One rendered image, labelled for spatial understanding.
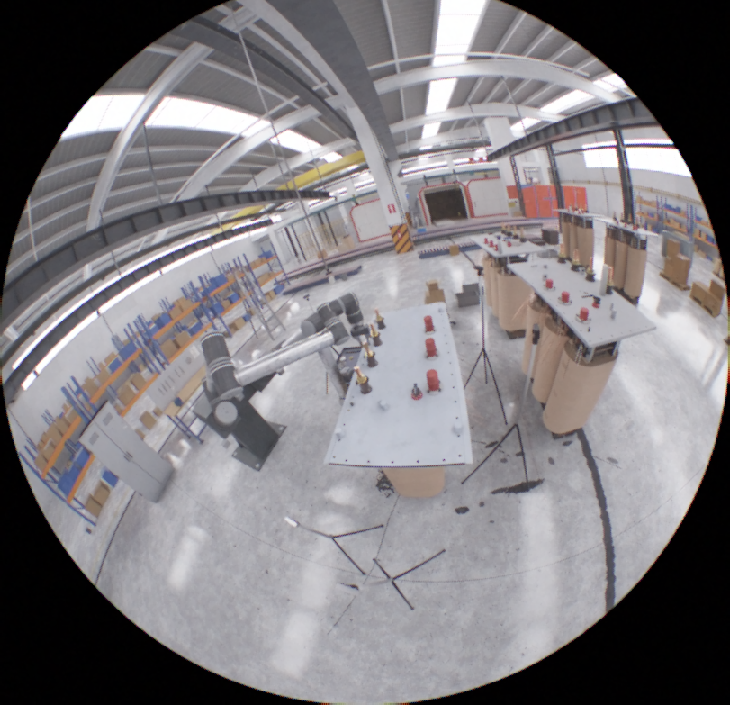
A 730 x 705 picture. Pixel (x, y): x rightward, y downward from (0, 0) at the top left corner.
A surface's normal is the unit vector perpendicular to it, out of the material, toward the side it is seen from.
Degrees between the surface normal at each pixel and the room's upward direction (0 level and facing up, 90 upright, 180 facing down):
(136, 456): 90
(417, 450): 0
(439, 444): 0
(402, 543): 0
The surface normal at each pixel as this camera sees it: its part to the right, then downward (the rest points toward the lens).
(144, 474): 0.93, -0.15
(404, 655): -0.31, -0.81
